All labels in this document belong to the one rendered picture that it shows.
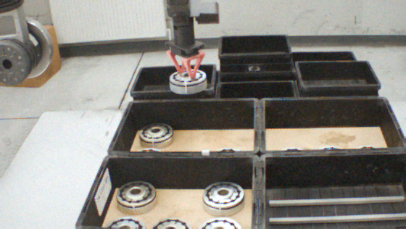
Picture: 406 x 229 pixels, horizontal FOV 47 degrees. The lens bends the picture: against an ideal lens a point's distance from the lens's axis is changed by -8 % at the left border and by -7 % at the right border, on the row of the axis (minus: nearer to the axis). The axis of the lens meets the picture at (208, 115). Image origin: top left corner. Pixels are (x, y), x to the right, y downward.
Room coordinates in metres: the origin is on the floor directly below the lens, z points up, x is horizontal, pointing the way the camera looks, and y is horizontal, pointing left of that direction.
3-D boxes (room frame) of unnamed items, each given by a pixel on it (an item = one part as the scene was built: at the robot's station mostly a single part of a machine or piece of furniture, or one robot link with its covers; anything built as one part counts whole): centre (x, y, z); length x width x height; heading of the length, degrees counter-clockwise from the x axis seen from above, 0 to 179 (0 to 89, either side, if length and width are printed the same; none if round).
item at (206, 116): (1.22, 0.06, 0.87); 0.40 x 0.30 x 0.11; 83
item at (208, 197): (0.99, -0.02, 0.86); 0.10 x 0.10 x 0.01
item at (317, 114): (1.17, -0.34, 0.87); 0.40 x 0.30 x 0.11; 83
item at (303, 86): (2.19, -0.65, 0.37); 0.40 x 0.30 x 0.45; 85
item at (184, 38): (1.30, 0.05, 1.16); 0.10 x 0.07 x 0.07; 39
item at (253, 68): (2.62, -0.29, 0.37); 0.40 x 0.30 x 0.45; 85
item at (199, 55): (1.29, 0.04, 1.09); 0.07 x 0.07 x 0.09; 39
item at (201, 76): (1.30, 0.05, 1.04); 0.10 x 0.10 x 0.01
